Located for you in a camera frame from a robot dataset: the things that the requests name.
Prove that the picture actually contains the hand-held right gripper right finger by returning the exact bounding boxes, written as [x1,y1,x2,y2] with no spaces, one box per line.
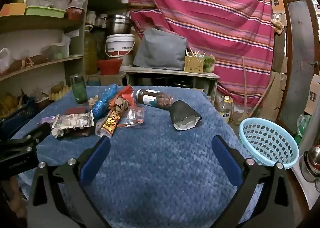
[211,134,300,228]

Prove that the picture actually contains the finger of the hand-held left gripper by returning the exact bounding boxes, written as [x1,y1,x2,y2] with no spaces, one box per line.
[7,122,52,155]

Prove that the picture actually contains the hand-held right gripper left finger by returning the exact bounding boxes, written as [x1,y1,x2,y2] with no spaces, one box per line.
[27,136,112,228]

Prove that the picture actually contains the orange snack packet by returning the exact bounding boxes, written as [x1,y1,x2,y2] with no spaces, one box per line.
[95,111,124,139]

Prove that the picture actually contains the light blue plastic basket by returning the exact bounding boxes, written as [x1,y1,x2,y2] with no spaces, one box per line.
[238,118,299,170]

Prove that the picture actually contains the person's left hand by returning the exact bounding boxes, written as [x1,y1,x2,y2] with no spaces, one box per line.
[6,177,27,218]

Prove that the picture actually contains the dark plastic crate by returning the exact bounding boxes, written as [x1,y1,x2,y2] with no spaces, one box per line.
[0,97,38,131]

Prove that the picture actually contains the silver brown wrapper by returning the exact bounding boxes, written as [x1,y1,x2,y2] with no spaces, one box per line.
[51,113,95,137]

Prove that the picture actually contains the dark red box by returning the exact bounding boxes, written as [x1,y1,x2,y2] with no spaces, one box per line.
[66,107,87,115]

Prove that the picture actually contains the yellow egg carton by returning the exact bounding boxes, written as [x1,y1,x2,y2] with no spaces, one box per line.
[49,82,72,100]

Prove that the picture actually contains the cooking oil bottle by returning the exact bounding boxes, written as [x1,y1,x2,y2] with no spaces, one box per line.
[219,96,234,124]

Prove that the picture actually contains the crushed blue plastic bottle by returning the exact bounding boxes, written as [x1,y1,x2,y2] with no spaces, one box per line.
[92,84,118,119]

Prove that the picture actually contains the clear plastic wrapper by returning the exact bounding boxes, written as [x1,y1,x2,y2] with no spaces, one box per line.
[120,107,146,127]

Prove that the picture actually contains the crumpled brown wrapper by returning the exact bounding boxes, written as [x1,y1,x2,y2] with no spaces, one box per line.
[110,97,131,114]

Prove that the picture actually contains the green glass bottle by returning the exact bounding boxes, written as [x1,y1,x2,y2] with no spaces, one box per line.
[69,74,88,106]

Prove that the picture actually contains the black foil pouch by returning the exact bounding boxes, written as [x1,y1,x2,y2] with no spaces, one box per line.
[169,100,202,131]

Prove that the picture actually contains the red foil packet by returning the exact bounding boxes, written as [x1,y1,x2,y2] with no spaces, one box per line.
[110,85,135,105]

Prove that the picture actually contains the wooden shelf unit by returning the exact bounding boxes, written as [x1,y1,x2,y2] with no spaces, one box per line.
[0,0,90,86]

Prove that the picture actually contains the brown yams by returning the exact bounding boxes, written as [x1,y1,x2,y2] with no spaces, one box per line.
[7,55,48,74]

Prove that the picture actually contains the leaning cardboard sheets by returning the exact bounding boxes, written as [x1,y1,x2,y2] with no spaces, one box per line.
[260,71,287,121]

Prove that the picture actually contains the brown cardboard box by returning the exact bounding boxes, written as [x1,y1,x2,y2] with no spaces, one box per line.
[86,72,127,86]

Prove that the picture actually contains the clear plastic jar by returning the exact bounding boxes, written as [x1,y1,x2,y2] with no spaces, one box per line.
[135,89,174,110]

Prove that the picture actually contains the white plastic bag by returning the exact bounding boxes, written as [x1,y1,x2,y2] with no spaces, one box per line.
[0,48,12,72]

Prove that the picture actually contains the clear plastic container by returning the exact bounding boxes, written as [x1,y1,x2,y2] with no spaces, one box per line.
[41,42,69,60]

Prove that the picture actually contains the green plastic bag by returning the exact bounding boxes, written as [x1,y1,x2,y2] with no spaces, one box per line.
[296,114,312,144]

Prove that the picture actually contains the red plastic basin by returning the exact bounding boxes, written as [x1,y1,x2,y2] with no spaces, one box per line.
[97,59,123,76]

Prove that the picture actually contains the yellow oil jug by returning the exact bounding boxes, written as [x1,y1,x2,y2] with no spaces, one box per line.
[84,25,98,75]

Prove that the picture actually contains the leafy greens bundle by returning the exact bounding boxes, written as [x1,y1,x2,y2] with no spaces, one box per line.
[204,56,216,72]

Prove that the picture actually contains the yellow cardboard box with sticks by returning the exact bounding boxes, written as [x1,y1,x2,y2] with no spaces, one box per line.
[184,48,206,74]

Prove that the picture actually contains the low wooden cabinet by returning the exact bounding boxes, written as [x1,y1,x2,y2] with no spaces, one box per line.
[124,66,220,104]

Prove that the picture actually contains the large cardboard box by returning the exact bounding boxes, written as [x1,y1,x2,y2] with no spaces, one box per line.
[304,74,320,116]

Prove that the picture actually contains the white plastic bucket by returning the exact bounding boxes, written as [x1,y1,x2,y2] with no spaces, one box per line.
[105,34,135,66]

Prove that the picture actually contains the green plastic tray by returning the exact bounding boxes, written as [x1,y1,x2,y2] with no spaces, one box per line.
[25,5,67,19]

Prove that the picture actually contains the grey cushion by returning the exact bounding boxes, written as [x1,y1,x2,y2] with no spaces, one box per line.
[133,28,188,71]

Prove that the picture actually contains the red plastic tub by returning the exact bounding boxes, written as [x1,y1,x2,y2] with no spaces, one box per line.
[66,6,84,20]

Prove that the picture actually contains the orange box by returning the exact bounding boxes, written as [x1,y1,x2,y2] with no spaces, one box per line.
[0,3,27,16]

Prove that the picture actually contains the steel pot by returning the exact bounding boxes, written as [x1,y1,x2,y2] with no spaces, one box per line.
[106,15,132,34]

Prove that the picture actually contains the wooden framed door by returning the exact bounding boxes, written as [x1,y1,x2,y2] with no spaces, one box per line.
[282,0,320,124]

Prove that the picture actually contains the pink striped cloth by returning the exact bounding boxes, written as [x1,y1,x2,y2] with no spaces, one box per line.
[127,0,275,116]

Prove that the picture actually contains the wooden broom handle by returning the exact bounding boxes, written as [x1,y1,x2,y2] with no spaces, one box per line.
[242,56,250,116]

